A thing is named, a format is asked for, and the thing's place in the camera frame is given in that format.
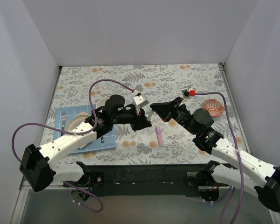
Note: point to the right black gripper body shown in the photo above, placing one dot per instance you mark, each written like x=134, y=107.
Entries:
x=173, y=110

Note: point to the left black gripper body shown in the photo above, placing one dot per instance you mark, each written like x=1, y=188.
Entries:
x=138, y=118

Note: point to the pink highlighter pen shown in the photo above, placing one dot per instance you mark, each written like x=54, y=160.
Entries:
x=159, y=136

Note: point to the white pen blue tip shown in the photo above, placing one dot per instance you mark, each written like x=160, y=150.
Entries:
x=150, y=114

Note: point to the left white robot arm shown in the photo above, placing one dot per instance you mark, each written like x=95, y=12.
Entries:
x=40, y=165

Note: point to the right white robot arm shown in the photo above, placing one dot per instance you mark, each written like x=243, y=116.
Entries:
x=199, y=123

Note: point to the floral tablecloth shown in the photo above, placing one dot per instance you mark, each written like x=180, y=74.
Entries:
x=77, y=86

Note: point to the blue checked placemat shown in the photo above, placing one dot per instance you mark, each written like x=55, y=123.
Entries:
x=71, y=112

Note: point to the white and red mug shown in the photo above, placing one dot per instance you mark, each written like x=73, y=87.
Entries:
x=101, y=102

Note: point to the red patterned bowl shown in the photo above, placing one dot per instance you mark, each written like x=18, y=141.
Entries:
x=214, y=107

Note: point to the beige ringed plate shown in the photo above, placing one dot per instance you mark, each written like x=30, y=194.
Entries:
x=75, y=122

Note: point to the silver fork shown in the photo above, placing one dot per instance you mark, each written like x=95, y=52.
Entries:
x=63, y=119

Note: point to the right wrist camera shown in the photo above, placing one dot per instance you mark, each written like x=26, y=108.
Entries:
x=187, y=93

